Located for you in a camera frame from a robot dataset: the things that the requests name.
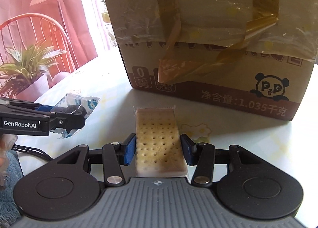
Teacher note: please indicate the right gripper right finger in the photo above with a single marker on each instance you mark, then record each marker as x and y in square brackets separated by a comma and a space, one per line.
[202, 156]

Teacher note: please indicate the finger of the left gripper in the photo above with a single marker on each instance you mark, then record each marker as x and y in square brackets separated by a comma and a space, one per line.
[71, 109]
[66, 121]

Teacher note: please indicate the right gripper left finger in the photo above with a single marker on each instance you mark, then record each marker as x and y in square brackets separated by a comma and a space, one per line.
[115, 155]

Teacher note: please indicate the blue white cookie packet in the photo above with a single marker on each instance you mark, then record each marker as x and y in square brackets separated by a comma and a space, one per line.
[89, 103]

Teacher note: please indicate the beige cracker packet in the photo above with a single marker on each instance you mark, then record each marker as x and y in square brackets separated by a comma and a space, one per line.
[158, 148]

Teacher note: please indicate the brown cardboard box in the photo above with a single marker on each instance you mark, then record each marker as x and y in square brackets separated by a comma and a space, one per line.
[255, 56]

